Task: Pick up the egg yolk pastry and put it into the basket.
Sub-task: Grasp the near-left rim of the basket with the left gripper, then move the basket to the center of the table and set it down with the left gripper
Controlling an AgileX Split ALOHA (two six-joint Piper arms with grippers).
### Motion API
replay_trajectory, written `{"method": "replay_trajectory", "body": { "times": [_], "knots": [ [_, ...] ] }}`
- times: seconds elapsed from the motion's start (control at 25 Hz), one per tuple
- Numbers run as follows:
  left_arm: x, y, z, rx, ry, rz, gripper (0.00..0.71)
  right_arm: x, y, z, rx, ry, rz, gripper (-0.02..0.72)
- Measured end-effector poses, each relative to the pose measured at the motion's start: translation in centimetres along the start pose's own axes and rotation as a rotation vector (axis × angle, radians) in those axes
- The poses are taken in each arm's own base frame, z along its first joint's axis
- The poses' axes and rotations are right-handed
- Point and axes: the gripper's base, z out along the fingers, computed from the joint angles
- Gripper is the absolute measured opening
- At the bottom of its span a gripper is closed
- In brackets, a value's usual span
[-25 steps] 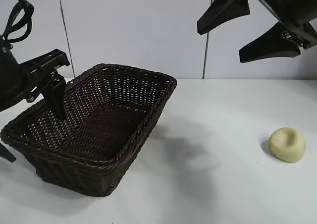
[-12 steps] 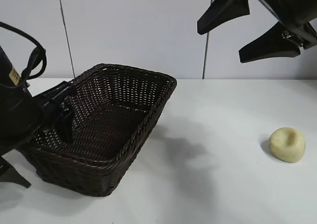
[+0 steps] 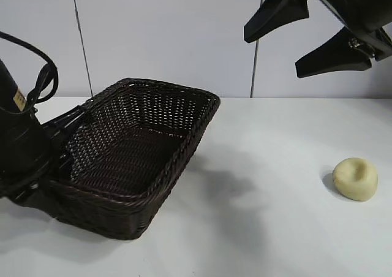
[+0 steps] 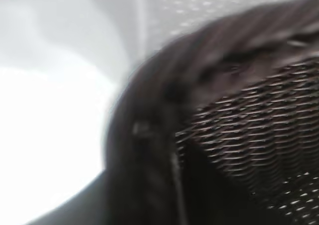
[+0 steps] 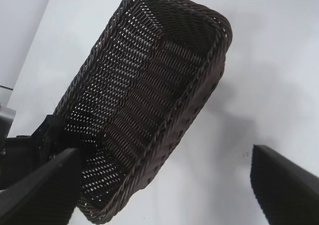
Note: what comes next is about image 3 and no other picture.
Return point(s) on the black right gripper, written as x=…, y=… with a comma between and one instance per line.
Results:
x=361, y=4

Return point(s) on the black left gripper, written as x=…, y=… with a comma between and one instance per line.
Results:
x=21, y=148

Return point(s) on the dark brown woven basket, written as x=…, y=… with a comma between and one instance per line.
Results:
x=137, y=154

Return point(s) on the pale yellow egg yolk pastry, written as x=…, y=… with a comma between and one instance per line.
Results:
x=352, y=185

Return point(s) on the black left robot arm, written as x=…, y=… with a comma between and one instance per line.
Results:
x=6, y=90

